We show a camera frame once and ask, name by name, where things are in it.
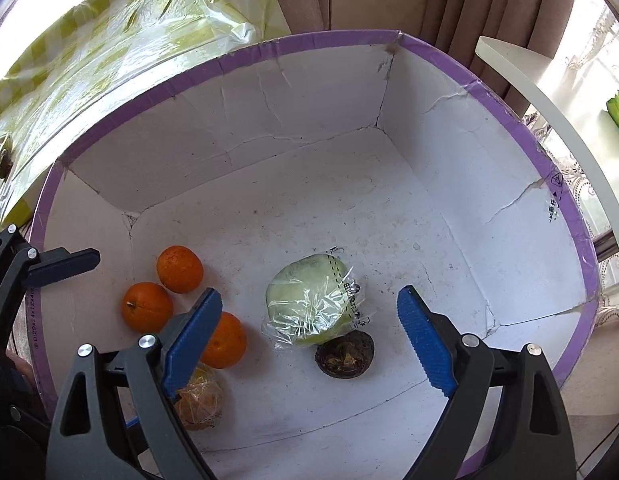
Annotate bagged peeled orange fruit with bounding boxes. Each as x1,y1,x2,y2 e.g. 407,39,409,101
174,362,224,431

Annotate large orange with stem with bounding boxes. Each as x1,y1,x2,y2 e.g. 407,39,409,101
122,282,174,333

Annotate dark brown taro root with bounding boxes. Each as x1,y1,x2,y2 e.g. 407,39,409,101
315,331,376,377

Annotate white table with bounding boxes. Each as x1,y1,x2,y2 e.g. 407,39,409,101
475,36,619,286

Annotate round orange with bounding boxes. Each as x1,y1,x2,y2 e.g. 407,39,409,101
202,311,247,369

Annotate purple cardboard box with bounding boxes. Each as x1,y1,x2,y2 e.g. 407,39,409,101
27,30,601,471

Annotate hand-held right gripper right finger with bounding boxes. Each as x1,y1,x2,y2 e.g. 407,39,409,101
397,285,576,480

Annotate yellow checked plastic-wrapped bedding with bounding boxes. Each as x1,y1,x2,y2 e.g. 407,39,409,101
0,0,293,226

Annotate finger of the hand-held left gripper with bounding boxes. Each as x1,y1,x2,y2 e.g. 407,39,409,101
0,246,101,356
0,224,21,306

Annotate bagged green cabbage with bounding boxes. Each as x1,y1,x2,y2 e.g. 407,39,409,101
261,247,370,351

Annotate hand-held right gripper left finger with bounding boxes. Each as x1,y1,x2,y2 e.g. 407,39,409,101
46,287,223,480

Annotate small orange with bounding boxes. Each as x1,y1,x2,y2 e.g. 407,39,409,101
156,245,204,294

